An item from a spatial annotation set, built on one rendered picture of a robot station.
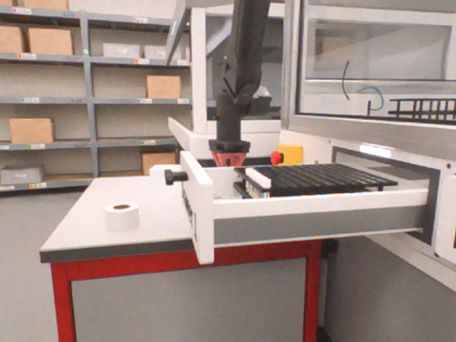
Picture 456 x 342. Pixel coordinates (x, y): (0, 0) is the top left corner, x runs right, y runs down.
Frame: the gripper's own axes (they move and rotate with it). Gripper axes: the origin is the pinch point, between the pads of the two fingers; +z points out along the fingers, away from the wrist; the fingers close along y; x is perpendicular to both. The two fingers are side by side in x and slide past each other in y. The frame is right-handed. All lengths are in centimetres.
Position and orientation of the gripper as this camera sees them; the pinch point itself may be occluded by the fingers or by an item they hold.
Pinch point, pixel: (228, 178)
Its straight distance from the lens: 79.9
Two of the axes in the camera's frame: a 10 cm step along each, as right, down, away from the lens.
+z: 0.0, 9.8, 2.0
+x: -9.1, 0.9, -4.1
